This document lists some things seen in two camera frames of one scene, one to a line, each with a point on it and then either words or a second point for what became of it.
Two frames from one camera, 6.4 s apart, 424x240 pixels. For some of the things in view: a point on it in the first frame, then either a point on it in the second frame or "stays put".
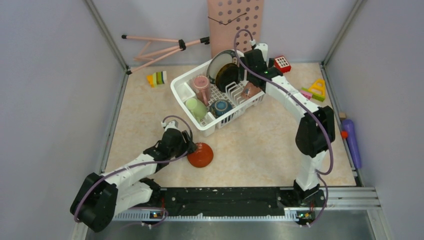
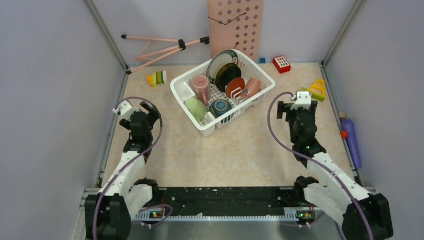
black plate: x=226 y=73 stays put
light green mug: x=198 y=108 stays put
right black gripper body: x=242 y=69 → x=292 y=115
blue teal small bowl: x=219 y=106 stays put
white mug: x=250 y=90 stays put
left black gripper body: x=182 y=147 → x=153 y=116
